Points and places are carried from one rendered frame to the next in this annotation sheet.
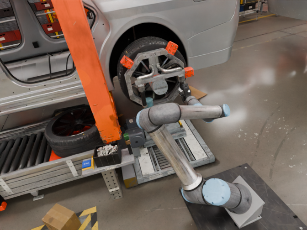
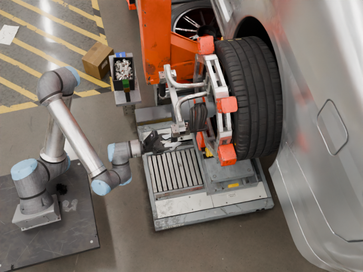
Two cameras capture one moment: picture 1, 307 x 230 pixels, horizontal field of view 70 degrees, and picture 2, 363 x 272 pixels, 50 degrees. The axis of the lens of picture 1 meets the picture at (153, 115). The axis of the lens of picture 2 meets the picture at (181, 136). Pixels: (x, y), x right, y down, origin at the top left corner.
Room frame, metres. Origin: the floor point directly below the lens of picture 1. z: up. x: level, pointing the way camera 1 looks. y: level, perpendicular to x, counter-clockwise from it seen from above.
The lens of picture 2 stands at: (1.54, -1.24, 2.59)
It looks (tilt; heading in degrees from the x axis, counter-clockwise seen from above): 61 degrees down; 83
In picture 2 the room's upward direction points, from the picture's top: 4 degrees clockwise
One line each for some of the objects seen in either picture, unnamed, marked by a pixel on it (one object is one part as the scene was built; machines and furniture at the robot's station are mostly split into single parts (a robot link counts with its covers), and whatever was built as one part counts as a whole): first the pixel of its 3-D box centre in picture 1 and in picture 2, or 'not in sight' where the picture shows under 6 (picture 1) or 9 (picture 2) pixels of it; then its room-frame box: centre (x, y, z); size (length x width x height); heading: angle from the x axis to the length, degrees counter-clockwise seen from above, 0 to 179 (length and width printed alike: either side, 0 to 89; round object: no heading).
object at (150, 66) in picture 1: (145, 69); (186, 72); (1.70, 0.00, 1.03); 0.19 x 0.18 x 0.11; 8
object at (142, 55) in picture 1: (156, 80); (210, 104); (1.84, -0.08, 0.85); 0.54 x 0.07 x 0.54; 98
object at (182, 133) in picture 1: (160, 130); (223, 156); (2.01, -0.05, 0.13); 0.50 x 0.36 x 0.10; 98
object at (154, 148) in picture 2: (187, 97); (152, 146); (1.51, -0.30, 0.80); 0.12 x 0.08 x 0.09; 8
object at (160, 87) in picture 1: (157, 83); (197, 106); (1.77, -0.09, 0.85); 0.21 x 0.14 x 0.14; 8
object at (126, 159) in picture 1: (108, 161); (124, 78); (1.33, 0.44, 0.44); 0.43 x 0.17 x 0.03; 98
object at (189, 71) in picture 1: (187, 72); (226, 155); (1.89, -0.39, 0.85); 0.09 x 0.08 x 0.07; 98
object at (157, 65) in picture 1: (167, 63); (194, 103); (1.73, -0.19, 1.03); 0.19 x 0.18 x 0.11; 8
